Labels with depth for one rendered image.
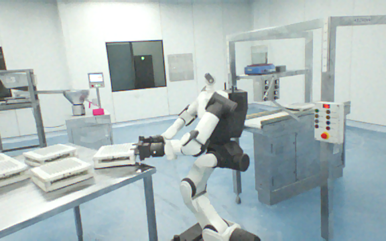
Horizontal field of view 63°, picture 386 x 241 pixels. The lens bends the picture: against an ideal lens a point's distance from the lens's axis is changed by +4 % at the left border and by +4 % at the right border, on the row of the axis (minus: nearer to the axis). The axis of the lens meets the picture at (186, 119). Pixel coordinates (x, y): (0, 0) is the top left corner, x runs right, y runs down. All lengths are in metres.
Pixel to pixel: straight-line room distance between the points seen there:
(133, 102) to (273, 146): 5.11
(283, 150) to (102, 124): 2.71
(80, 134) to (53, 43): 3.20
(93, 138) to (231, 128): 3.14
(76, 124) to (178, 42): 4.09
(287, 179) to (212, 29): 5.73
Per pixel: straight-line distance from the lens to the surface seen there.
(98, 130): 4.71
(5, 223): 1.53
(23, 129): 7.60
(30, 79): 5.35
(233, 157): 1.87
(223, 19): 8.50
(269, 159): 3.01
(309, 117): 3.28
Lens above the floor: 1.47
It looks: 11 degrees down
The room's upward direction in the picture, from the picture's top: 4 degrees counter-clockwise
